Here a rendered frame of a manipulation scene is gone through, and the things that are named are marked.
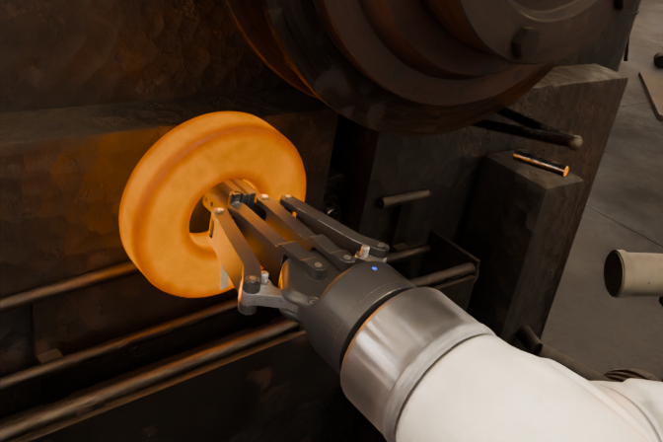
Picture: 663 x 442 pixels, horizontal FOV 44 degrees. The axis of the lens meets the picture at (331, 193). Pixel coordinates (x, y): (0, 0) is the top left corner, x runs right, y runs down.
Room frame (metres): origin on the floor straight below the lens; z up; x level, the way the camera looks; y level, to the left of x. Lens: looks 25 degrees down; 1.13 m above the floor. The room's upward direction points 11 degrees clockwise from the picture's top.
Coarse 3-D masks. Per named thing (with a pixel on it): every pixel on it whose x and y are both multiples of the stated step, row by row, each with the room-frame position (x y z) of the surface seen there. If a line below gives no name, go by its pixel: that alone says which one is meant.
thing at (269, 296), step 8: (264, 272) 0.47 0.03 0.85; (264, 280) 0.47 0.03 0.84; (240, 288) 0.47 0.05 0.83; (264, 288) 0.46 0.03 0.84; (272, 288) 0.47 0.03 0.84; (280, 288) 0.47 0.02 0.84; (240, 296) 0.46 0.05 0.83; (248, 296) 0.45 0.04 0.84; (256, 296) 0.46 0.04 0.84; (264, 296) 0.46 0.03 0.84; (272, 296) 0.46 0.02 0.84; (280, 296) 0.46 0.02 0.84; (248, 304) 0.45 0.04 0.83; (256, 304) 0.46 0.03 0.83; (264, 304) 0.46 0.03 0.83; (272, 304) 0.46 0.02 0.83; (280, 304) 0.46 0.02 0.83; (288, 304) 0.46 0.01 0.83; (296, 312) 0.46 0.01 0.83
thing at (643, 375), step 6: (612, 372) 0.93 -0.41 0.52; (618, 372) 0.93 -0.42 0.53; (624, 372) 0.92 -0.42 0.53; (630, 372) 0.93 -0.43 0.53; (636, 372) 0.92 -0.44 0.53; (642, 372) 0.93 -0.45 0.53; (612, 378) 0.91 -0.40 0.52; (618, 378) 0.91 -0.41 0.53; (624, 378) 0.90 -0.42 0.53; (630, 378) 0.91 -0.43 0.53; (636, 378) 0.91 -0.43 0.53; (642, 378) 0.92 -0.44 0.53; (648, 378) 0.91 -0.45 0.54; (654, 378) 0.92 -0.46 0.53
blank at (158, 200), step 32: (192, 128) 0.57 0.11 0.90; (224, 128) 0.57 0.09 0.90; (256, 128) 0.59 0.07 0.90; (160, 160) 0.55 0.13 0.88; (192, 160) 0.55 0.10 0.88; (224, 160) 0.57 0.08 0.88; (256, 160) 0.59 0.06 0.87; (288, 160) 0.61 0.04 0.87; (128, 192) 0.55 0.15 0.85; (160, 192) 0.54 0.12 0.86; (192, 192) 0.56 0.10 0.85; (288, 192) 0.62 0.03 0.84; (128, 224) 0.54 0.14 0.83; (160, 224) 0.54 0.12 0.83; (128, 256) 0.56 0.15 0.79; (160, 256) 0.55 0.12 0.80; (192, 256) 0.57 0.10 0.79; (160, 288) 0.55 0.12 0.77; (192, 288) 0.57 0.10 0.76; (224, 288) 0.59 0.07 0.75
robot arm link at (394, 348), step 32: (416, 288) 0.44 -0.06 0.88; (384, 320) 0.41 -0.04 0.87; (416, 320) 0.41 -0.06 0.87; (448, 320) 0.41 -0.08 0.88; (352, 352) 0.41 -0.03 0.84; (384, 352) 0.40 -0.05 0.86; (416, 352) 0.39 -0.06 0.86; (352, 384) 0.40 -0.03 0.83; (384, 384) 0.39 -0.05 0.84; (384, 416) 0.38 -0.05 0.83
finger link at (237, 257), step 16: (224, 224) 0.52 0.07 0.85; (208, 240) 0.53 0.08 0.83; (224, 240) 0.51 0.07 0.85; (240, 240) 0.50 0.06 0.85; (224, 256) 0.50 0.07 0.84; (240, 256) 0.48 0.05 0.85; (240, 272) 0.48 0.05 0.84; (256, 272) 0.47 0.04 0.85; (256, 288) 0.46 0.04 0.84; (240, 304) 0.46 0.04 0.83
